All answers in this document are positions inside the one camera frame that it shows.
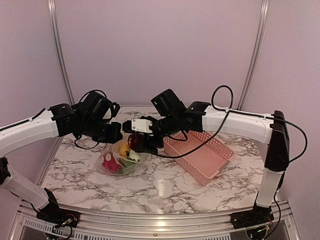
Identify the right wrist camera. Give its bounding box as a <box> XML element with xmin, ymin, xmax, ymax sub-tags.
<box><xmin>122</xmin><ymin>118</ymin><xmax>153</xmax><ymax>135</ymax></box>

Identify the right aluminium frame post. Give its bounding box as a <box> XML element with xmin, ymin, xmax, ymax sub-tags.
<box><xmin>237</xmin><ymin>0</ymin><xmax>270</xmax><ymax>110</ymax></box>

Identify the pink plastic basket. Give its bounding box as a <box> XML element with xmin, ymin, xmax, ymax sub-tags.
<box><xmin>164</xmin><ymin>131</ymin><xmax>236</xmax><ymax>186</ymax></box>

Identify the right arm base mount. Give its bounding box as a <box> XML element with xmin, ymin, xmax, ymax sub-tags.
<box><xmin>230</xmin><ymin>200</ymin><xmax>275</xmax><ymax>229</ymax></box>

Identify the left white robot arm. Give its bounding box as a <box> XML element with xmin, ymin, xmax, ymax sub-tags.
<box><xmin>0</xmin><ymin>89</ymin><xmax>123</xmax><ymax>223</ymax></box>

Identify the peach knitted fruit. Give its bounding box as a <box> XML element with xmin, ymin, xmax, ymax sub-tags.
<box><xmin>119</xmin><ymin>142</ymin><xmax>131</xmax><ymax>159</ymax></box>

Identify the clear polka dot zip bag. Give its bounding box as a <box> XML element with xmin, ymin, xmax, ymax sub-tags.
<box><xmin>95</xmin><ymin>140</ymin><xmax>151</xmax><ymax>176</ymax></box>

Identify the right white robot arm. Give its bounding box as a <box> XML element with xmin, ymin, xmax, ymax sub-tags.
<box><xmin>130</xmin><ymin>89</ymin><xmax>290</xmax><ymax>224</ymax></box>

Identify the white knitted radish front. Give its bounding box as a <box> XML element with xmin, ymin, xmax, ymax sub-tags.
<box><xmin>128</xmin><ymin>149</ymin><xmax>140</xmax><ymax>163</ymax></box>

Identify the front aluminium table rail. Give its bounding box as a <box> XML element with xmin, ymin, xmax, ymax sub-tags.
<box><xmin>9</xmin><ymin>203</ymin><xmax>302</xmax><ymax>240</ymax></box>

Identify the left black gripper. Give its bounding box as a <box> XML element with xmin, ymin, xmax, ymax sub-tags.
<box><xmin>80</xmin><ymin>116</ymin><xmax>123</xmax><ymax>143</ymax></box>

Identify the aluminium frame post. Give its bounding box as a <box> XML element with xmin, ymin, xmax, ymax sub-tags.
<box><xmin>237</xmin><ymin>0</ymin><xmax>270</xmax><ymax>110</ymax></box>
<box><xmin>47</xmin><ymin>0</ymin><xmax>75</xmax><ymax>105</ymax></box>

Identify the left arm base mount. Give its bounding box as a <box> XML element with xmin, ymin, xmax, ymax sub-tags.
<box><xmin>36</xmin><ymin>188</ymin><xmax>81</xmax><ymax>228</ymax></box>

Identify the left aluminium frame post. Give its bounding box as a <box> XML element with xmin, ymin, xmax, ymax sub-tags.
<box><xmin>47</xmin><ymin>0</ymin><xmax>75</xmax><ymax>105</ymax></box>

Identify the dark maroon knitted beet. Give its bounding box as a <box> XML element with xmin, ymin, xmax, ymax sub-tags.
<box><xmin>127</xmin><ymin>133</ymin><xmax>144</xmax><ymax>152</ymax></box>

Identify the white knitted radish with leaves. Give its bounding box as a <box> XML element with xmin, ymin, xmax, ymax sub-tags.
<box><xmin>117</xmin><ymin>158</ymin><xmax>139</xmax><ymax>175</ymax></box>

